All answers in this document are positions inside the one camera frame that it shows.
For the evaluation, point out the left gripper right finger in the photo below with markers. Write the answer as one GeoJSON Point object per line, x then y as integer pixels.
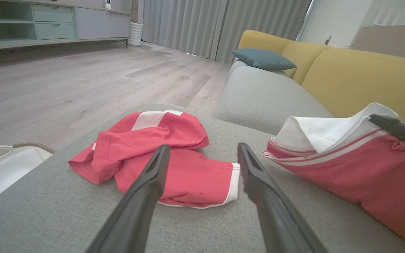
{"type": "Point", "coordinates": [272, 211]}

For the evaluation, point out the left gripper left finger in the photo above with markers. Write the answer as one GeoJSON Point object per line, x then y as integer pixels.
{"type": "Point", "coordinates": [142, 203]}

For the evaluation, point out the red shorts white stripe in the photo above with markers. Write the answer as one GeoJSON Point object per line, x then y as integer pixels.
{"type": "Point", "coordinates": [188, 175]}

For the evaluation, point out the red jersey white sleeves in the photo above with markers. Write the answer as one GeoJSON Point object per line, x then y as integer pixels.
{"type": "Point", "coordinates": [346, 168]}

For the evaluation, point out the yellow sofa back cushion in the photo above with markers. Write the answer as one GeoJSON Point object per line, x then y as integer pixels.
{"type": "Point", "coordinates": [262, 40]}
{"type": "Point", "coordinates": [304, 56]}
{"type": "Point", "coordinates": [364, 80]}

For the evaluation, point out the beige upholstered panel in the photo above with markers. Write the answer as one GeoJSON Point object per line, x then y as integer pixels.
{"type": "Point", "coordinates": [392, 42]}

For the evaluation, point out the grey sofa chaise cushion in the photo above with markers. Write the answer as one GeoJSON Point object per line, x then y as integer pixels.
{"type": "Point", "coordinates": [47, 218]}

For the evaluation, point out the grey sofa seat cushion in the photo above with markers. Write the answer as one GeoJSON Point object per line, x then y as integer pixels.
{"type": "Point", "coordinates": [265, 98]}
{"type": "Point", "coordinates": [237, 68]}

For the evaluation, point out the white rug with brown edge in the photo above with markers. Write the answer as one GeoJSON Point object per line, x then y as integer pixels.
{"type": "Point", "coordinates": [2, 172]}

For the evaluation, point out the teal throw pillow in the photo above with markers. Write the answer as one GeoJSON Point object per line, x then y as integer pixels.
{"type": "Point", "coordinates": [264, 59]}

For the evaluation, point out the pale green tv cabinet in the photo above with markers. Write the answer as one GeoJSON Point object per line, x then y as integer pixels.
{"type": "Point", "coordinates": [93, 24]}

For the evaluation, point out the grey curtain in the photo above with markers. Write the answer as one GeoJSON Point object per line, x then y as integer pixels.
{"type": "Point", "coordinates": [206, 24]}

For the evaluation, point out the pale green cabinet drawer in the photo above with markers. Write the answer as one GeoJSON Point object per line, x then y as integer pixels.
{"type": "Point", "coordinates": [53, 14]}
{"type": "Point", "coordinates": [55, 31]}

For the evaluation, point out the small white security camera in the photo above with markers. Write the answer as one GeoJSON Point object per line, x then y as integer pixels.
{"type": "Point", "coordinates": [108, 4]}

